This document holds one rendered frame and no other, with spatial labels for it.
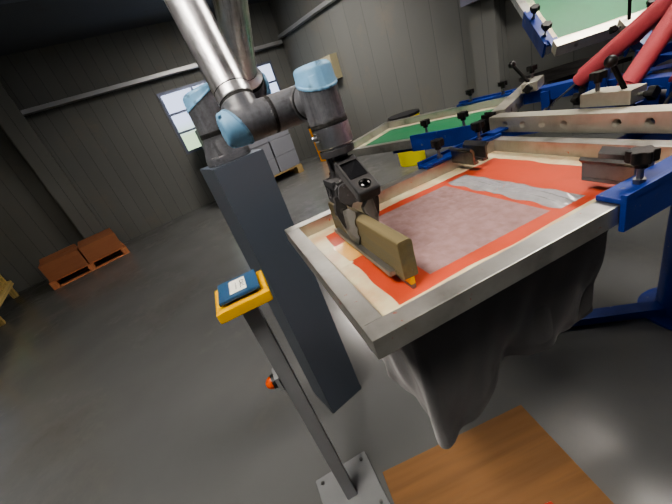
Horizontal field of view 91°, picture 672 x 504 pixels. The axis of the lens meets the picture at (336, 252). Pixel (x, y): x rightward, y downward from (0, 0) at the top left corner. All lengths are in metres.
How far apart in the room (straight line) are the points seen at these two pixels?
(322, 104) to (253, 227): 0.62
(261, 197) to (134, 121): 6.00
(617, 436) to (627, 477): 0.13
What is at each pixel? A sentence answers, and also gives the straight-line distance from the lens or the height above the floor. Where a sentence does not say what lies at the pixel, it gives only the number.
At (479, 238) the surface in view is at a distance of 0.73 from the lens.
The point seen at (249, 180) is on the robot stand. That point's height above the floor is 1.13.
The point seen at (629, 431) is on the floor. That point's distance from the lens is 1.62.
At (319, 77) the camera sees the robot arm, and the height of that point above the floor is 1.33.
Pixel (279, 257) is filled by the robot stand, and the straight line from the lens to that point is 1.22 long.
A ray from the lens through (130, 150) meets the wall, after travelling 7.03.
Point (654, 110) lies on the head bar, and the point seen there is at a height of 1.04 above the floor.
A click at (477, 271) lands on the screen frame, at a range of 0.57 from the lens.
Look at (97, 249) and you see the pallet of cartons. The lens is 6.20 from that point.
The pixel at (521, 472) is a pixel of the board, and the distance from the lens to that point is 1.46.
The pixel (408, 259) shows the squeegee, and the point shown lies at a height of 1.02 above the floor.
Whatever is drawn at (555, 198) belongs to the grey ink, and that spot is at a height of 0.96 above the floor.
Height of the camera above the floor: 1.31
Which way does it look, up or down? 26 degrees down
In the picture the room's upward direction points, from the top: 20 degrees counter-clockwise
